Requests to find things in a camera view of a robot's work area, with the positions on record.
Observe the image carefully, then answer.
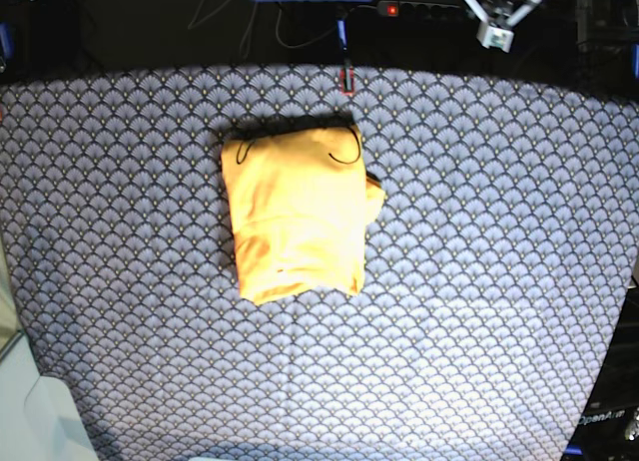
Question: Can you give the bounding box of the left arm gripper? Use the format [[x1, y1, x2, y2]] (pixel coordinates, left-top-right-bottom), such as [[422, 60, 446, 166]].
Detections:
[[463, 0, 541, 52]]

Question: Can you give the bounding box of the yellow T-shirt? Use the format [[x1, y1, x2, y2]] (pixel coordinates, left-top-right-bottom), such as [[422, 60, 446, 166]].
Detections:
[[221, 125, 385, 305]]

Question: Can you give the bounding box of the red black table clamp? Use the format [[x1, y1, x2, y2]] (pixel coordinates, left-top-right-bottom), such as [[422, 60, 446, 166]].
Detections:
[[339, 57, 355, 96]]

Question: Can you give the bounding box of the blue fan-pattern tablecloth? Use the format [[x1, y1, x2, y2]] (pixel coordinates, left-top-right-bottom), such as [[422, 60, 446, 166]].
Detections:
[[1, 65, 638, 460]]

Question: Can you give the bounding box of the black OpenArm case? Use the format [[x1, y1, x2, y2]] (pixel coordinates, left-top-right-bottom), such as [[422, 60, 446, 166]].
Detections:
[[562, 286, 638, 460]]

